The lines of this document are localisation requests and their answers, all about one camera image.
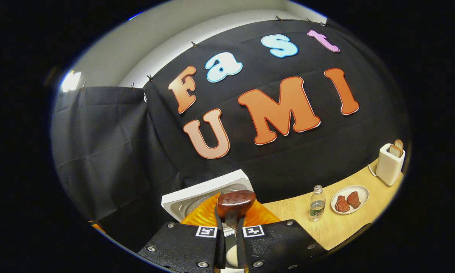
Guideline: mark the brown wooden spoon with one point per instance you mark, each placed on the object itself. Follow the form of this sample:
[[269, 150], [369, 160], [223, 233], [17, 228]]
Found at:
[[236, 203]]

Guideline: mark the red meat piece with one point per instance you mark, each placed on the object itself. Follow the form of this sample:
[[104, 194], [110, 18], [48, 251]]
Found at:
[[342, 204], [354, 200]]

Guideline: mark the ceiling light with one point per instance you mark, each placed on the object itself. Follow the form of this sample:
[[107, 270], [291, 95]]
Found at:
[[71, 80]]

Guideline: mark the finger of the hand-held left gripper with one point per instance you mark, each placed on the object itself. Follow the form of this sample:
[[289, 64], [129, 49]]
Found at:
[[97, 227]]

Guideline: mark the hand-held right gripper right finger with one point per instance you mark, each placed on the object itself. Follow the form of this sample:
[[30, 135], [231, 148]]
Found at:
[[280, 246]]

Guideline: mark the white toaster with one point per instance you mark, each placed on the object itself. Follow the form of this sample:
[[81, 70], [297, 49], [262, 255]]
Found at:
[[388, 168]]

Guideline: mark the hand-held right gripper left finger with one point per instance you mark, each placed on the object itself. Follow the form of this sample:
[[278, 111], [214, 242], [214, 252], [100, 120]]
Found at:
[[182, 246]]

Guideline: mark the clear plastic water bottle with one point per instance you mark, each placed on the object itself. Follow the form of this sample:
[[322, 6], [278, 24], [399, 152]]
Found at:
[[317, 204]]

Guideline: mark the white rice cooker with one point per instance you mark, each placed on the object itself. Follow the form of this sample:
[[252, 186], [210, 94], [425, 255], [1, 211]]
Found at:
[[197, 193]]

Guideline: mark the white oval plate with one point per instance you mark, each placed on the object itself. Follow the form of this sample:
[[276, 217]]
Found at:
[[363, 191]]

